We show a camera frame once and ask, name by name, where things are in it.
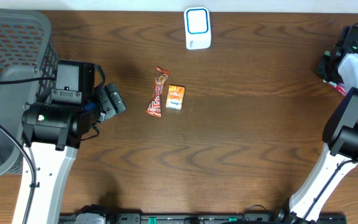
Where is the small orange box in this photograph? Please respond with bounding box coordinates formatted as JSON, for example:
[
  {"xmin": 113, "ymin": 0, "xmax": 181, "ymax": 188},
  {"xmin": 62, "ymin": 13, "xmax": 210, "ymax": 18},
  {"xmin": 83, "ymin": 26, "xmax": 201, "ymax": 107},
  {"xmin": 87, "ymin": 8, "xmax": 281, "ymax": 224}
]
[{"xmin": 165, "ymin": 85, "xmax": 185, "ymax": 110}]

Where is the red purple snack pack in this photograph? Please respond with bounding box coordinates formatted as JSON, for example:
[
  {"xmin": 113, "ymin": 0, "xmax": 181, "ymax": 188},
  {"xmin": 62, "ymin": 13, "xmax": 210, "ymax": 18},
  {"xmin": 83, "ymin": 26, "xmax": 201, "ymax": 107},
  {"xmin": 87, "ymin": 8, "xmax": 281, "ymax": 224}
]
[{"xmin": 324, "ymin": 80, "xmax": 346, "ymax": 96}]

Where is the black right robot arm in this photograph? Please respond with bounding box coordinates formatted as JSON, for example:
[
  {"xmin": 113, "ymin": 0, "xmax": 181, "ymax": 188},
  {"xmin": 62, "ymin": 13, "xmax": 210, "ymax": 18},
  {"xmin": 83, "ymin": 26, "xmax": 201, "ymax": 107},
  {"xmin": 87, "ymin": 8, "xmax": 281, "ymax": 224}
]
[{"xmin": 278, "ymin": 22, "xmax": 358, "ymax": 223}]

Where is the black left camera cable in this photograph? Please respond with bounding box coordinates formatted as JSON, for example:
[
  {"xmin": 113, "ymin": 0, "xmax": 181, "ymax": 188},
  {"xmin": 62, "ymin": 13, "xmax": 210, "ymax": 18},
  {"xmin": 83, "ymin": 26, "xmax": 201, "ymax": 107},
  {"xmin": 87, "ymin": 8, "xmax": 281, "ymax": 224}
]
[{"xmin": 0, "ymin": 77, "xmax": 57, "ymax": 224}]

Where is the grey plastic mesh basket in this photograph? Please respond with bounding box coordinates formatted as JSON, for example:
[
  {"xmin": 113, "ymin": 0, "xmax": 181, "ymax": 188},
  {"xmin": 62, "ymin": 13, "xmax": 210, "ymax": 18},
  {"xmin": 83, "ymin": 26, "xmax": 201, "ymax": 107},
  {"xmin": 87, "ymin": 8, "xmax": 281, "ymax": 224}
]
[{"xmin": 0, "ymin": 9, "xmax": 59, "ymax": 176}]

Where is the orange brown snack bag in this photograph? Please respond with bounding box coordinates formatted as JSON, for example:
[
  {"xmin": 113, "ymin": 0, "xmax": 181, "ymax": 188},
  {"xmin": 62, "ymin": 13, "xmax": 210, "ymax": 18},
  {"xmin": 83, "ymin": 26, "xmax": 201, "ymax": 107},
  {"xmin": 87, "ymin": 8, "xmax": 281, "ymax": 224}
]
[{"xmin": 145, "ymin": 67, "xmax": 170, "ymax": 118}]

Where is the white barcode scanner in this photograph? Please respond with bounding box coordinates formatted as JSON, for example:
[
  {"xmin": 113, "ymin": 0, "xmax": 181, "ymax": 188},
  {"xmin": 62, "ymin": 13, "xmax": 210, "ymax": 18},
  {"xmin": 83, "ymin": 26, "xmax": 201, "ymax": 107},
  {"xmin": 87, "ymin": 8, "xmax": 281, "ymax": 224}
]
[{"xmin": 183, "ymin": 7, "xmax": 212, "ymax": 50}]

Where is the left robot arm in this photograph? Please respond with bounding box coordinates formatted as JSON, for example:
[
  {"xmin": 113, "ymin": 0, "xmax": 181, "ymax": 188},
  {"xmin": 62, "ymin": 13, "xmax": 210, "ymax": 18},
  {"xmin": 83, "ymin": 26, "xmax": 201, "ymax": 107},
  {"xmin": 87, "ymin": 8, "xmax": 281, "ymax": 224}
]
[{"xmin": 12, "ymin": 60, "xmax": 126, "ymax": 223}]

